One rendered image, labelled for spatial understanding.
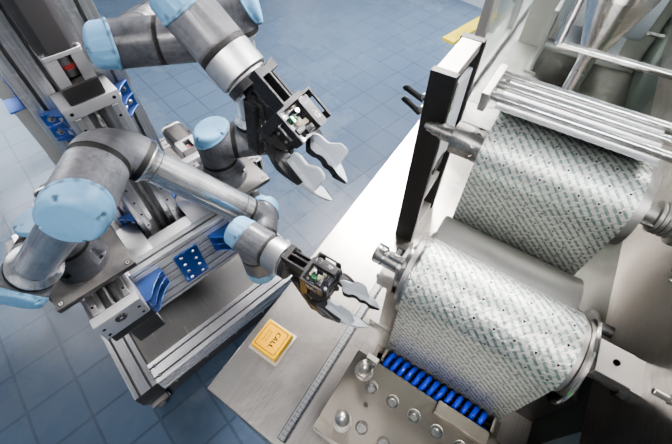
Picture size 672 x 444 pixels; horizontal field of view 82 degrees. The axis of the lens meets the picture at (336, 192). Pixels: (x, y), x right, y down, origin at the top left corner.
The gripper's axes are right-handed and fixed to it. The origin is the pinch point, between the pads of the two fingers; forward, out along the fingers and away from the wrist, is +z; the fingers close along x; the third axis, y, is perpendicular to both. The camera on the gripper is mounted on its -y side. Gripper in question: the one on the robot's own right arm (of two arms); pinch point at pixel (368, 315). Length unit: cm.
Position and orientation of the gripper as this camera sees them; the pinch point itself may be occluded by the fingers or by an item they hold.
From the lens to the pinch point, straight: 80.5
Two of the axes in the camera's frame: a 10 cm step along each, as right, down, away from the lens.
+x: 5.5, -6.5, 5.3
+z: 8.4, 4.2, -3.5
